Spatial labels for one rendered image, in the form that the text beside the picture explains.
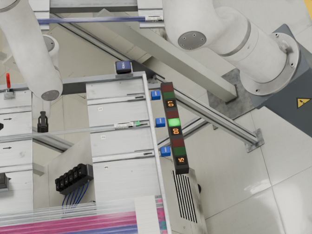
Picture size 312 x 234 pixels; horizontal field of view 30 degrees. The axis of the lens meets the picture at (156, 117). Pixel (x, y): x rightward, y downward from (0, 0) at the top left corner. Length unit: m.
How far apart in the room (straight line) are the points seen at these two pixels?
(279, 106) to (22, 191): 0.78
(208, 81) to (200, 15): 1.20
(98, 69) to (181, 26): 1.81
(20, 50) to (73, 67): 1.64
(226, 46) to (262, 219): 1.06
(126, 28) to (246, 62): 0.76
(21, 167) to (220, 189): 1.02
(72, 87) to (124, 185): 0.42
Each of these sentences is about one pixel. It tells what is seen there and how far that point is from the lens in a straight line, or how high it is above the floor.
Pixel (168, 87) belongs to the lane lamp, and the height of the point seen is 0.66.
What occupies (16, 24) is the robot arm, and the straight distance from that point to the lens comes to 1.41.
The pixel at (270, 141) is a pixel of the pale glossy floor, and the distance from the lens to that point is 2.45.
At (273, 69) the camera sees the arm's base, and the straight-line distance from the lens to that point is 1.59.
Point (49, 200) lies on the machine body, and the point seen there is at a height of 0.62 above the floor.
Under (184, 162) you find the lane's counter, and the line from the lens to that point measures 1.79.
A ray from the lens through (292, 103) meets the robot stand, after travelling 1.69.
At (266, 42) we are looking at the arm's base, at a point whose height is 0.81.
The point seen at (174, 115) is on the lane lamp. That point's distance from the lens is 1.88.
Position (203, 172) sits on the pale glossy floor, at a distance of 2.61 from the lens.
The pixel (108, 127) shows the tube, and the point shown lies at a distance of 1.83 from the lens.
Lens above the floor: 1.92
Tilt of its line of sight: 41 degrees down
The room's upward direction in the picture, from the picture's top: 62 degrees counter-clockwise
